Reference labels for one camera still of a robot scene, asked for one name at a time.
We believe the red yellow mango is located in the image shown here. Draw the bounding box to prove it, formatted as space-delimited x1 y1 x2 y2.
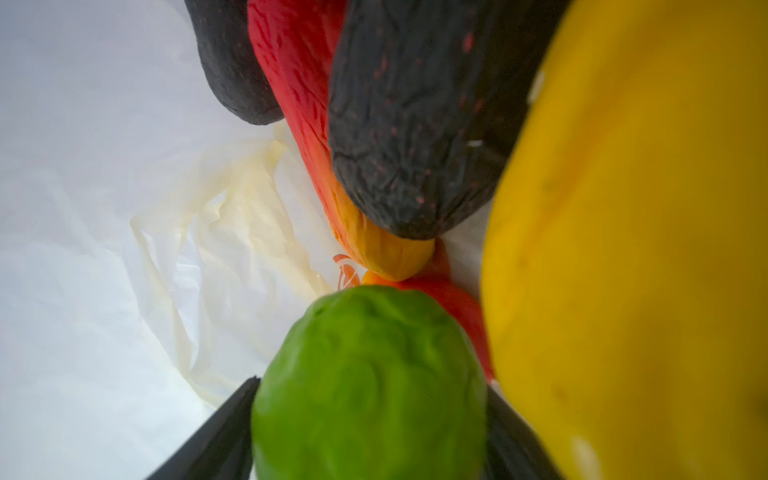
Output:
247 0 435 281

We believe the red apple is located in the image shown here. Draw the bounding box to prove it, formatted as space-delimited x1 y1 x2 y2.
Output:
362 239 495 383

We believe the dark avocado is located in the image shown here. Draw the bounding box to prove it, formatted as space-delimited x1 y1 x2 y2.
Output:
186 1 568 240

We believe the yellow plastic bag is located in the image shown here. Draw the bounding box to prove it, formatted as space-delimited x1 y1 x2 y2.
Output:
1 1 364 479

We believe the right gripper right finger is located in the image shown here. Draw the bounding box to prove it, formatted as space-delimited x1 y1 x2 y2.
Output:
482 386 562 480

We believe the yellow lemon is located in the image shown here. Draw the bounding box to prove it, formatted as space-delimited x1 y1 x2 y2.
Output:
481 1 767 479

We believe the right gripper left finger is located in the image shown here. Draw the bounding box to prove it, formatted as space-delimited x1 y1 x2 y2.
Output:
148 376 260 480

